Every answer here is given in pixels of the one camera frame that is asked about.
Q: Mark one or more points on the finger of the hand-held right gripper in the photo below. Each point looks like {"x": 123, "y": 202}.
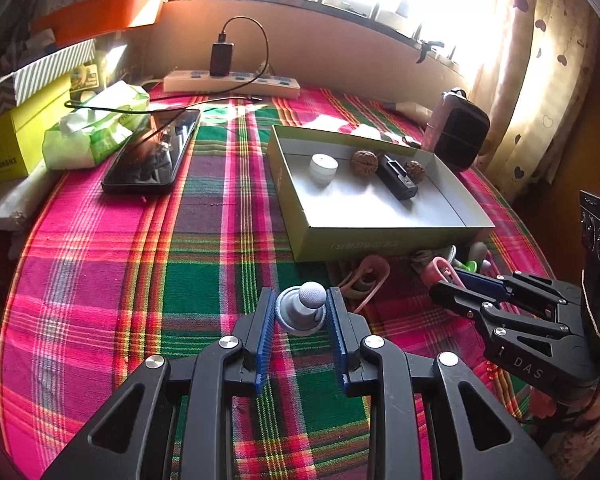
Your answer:
{"x": 460, "y": 300}
{"x": 480, "y": 282}

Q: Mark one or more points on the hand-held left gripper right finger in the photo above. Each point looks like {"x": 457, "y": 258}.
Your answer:
{"x": 337, "y": 330}

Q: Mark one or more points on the orange plastic tray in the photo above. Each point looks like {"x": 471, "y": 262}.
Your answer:
{"x": 100, "y": 17}

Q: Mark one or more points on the pink plastic clip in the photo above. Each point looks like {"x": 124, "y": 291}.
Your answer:
{"x": 437, "y": 267}
{"x": 375, "y": 265}

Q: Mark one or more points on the grey portable fan heater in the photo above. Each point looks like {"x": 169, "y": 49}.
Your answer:
{"x": 460, "y": 135}

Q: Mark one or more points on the small green yellow packet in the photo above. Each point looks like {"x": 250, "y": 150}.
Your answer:
{"x": 86, "y": 77}

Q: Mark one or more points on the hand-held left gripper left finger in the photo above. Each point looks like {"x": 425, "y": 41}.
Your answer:
{"x": 265, "y": 330}

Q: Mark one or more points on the person's right hand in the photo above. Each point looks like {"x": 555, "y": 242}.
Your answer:
{"x": 541, "y": 404}

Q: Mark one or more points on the grey white striped box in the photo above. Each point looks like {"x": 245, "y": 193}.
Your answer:
{"x": 55, "y": 65}

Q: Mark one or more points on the black charger adapter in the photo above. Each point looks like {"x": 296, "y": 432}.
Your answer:
{"x": 221, "y": 60}

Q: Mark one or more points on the black smartphone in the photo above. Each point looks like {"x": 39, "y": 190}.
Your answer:
{"x": 150, "y": 155}

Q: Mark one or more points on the green white cardboard box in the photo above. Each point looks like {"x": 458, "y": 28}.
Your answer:
{"x": 370, "y": 210}

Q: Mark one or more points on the black battery pack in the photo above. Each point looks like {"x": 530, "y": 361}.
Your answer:
{"x": 397, "y": 177}

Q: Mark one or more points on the yellow green box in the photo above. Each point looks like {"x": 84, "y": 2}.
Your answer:
{"x": 15, "y": 145}

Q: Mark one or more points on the green tissue pack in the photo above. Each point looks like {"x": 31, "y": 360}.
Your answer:
{"x": 90, "y": 130}

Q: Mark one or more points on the pink green plaid cloth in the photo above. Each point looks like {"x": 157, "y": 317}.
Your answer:
{"x": 130, "y": 260}

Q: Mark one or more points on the small white knob stand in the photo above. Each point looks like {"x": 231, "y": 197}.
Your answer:
{"x": 310, "y": 295}

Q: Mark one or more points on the small white round jar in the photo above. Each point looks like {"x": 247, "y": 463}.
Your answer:
{"x": 323, "y": 166}

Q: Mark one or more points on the brown walnut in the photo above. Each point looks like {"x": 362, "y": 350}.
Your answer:
{"x": 415, "y": 171}
{"x": 363, "y": 161}

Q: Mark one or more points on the white power strip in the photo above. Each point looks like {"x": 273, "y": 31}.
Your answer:
{"x": 230, "y": 85}

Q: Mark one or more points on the cream heart print curtain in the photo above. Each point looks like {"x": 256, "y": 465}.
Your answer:
{"x": 545, "y": 60}

